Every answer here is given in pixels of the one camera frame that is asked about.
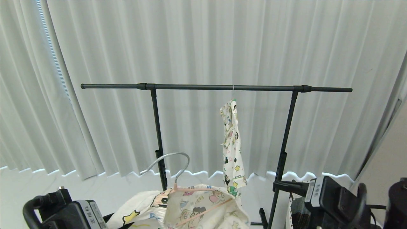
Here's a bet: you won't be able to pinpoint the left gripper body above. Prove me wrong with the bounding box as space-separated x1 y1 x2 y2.
74 199 111 229

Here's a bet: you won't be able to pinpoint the black clothes rack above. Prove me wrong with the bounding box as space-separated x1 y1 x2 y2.
80 83 353 229

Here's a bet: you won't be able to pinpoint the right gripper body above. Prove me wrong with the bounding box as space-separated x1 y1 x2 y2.
304 177 328 229

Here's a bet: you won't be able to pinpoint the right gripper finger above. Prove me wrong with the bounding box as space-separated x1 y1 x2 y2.
272 180 310 197

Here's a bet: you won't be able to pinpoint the black cable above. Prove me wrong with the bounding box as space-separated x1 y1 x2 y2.
355 182 369 225
23 195 53 229

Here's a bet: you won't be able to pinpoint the cream printed shorts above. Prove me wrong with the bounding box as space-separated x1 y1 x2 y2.
107 184 251 229

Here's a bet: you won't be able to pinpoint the cream printed shirt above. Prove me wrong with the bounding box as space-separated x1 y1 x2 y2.
219 99 248 205

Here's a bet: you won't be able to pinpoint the white laundry basket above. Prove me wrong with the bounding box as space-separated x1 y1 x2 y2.
285 194 311 229

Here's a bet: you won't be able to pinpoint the white curtain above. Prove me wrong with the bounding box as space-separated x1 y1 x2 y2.
0 0 407 182

